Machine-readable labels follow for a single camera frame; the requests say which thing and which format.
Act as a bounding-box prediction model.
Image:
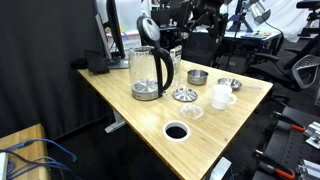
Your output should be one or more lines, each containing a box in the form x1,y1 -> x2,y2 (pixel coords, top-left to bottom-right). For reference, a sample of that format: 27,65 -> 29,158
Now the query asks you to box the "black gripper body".
195,0 -> 226,14

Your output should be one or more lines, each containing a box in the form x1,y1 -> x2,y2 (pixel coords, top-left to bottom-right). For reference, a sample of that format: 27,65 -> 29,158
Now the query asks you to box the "white ceramic mug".
210,83 -> 238,111

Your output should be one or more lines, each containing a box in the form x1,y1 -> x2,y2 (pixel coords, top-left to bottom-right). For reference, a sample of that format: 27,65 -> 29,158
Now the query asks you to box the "small silver frying pan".
217,77 -> 263,92

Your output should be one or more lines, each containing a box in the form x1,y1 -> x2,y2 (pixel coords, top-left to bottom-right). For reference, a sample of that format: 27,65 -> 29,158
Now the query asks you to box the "blue stand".
229,0 -> 255,33

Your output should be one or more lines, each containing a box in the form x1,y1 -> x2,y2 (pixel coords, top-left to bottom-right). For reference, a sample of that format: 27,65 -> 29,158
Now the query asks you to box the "cluttered white desk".
223,29 -> 284,74

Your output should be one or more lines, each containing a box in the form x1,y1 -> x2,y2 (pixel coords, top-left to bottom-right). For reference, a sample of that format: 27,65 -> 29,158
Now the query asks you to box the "white green food box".
169,44 -> 184,88

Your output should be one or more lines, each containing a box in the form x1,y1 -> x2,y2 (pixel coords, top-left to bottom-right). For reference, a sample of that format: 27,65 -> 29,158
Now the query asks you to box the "small stainless steel pot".
186,69 -> 210,87

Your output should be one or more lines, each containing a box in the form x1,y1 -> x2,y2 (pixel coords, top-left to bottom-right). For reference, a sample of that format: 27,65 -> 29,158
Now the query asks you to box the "black armrest office chair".
246,51 -> 301,91

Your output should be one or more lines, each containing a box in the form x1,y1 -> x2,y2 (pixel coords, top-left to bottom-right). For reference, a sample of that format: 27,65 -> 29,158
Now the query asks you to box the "pink lid with blue tape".
120,29 -> 142,36

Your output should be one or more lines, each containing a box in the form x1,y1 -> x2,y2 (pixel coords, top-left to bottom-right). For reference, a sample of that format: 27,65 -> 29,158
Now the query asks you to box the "clear plastic storage bin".
114,0 -> 143,33

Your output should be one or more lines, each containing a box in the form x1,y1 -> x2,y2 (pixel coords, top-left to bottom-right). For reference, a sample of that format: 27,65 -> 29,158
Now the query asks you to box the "white printed cardboard box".
121,34 -> 143,54

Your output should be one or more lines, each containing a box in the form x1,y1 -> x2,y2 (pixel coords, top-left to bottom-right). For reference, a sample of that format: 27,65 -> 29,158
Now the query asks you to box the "glass electric kettle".
128,14 -> 175,102

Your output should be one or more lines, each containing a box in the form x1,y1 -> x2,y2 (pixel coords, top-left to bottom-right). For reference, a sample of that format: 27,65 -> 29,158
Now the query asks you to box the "silver pot lid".
171,87 -> 199,103

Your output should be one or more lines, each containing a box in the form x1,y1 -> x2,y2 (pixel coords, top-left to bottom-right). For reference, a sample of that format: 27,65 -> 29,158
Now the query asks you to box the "black computer monitor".
92,0 -> 130,70

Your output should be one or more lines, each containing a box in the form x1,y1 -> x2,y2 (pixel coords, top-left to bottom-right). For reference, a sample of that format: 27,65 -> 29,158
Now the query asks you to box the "black tall office chair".
295,0 -> 320,38

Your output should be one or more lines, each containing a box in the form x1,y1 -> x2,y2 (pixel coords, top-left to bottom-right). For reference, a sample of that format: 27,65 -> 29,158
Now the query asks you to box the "clear glass lid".
179,103 -> 205,121

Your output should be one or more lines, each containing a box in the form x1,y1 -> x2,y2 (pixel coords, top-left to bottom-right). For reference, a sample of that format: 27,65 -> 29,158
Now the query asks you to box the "grey mesh office chair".
291,54 -> 320,90

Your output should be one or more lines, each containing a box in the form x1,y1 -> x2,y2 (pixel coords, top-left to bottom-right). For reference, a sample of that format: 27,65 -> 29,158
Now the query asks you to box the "black keyboard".
84,49 -> 110,75

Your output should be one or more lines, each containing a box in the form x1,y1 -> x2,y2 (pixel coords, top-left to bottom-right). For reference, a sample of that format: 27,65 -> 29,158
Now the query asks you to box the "black computer mouse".
70,58 -> 89,71

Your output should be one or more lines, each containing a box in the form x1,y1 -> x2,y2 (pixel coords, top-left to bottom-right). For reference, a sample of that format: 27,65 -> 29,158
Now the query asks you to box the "white table leg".
104,109 -> 127,135

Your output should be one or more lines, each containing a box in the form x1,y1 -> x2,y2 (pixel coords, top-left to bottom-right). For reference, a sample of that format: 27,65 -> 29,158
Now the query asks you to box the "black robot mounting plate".
253,106 -> 320,180

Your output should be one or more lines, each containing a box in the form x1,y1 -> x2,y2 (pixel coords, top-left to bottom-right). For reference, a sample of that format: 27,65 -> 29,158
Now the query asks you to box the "white plastic box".
209,156 -> 233,180

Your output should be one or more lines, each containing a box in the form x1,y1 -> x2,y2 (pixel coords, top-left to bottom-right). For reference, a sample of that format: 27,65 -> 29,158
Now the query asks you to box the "black fabric partition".
0,0 -> 108,139

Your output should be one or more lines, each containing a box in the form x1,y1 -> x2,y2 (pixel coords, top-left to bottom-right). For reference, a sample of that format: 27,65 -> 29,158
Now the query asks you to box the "wooden side table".
0,123 -> 51,180

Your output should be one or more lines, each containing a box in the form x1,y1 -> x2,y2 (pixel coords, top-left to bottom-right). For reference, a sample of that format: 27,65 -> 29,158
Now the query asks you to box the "white power strip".
0,151 -> 9,180

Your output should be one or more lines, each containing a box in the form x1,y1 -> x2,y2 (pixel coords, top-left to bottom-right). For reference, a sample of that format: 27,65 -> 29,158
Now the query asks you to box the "white table cable grommet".
162,120 -> 192,143

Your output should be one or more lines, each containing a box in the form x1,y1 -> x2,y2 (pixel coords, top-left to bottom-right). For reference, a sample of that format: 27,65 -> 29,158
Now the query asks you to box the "orange handled clamp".
254,149 -> 297,180
272,111 -> 307,133

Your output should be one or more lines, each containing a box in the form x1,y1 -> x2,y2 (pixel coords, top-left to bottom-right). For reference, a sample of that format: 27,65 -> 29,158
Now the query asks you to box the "aluminium bracket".
305,121 -> 320,149
296,159 -> 320,180

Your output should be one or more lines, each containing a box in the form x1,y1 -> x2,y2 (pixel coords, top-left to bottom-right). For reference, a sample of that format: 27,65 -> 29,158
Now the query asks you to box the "blue cable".
4,138 -> 78,163
6,159 -> 74,180

